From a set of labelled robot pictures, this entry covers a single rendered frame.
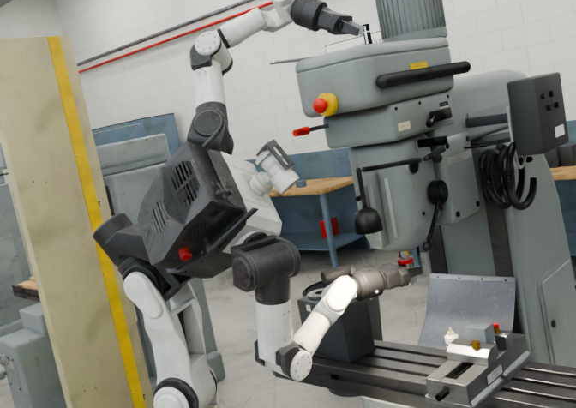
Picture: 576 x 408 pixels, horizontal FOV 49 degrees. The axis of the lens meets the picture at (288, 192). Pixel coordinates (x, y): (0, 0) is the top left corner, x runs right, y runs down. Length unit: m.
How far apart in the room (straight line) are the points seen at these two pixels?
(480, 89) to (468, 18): 4.26
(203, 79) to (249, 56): 6.29
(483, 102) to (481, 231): 0.43
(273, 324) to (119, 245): 0.52
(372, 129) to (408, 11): 0.42
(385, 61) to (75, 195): 1.87
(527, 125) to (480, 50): 4.49
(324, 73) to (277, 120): 6.27
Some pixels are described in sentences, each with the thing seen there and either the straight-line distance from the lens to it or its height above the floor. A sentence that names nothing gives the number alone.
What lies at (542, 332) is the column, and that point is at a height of 0.89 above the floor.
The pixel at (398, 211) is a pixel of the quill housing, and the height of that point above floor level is 1.43.
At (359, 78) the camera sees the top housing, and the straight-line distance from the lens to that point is 1.62.
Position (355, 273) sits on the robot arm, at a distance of 1.83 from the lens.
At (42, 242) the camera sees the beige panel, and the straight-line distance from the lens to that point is 3.07.
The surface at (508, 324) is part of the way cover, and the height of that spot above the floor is 0.96.
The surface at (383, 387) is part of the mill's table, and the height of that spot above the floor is 0.90.
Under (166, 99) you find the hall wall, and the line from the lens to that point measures 9.54.
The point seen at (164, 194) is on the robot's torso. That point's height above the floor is 1.62.
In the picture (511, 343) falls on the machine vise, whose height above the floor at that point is 1.02.
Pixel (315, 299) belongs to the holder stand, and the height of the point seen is 1.13.
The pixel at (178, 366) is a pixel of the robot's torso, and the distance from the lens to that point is 1.88.
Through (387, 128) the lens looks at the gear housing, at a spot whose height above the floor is 1.67.
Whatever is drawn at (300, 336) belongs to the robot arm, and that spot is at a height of 1.17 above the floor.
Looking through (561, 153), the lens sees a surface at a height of 0.99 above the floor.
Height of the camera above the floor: 1.77
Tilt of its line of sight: 7 degrees down
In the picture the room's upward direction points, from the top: 11 degrees counter-clockwise
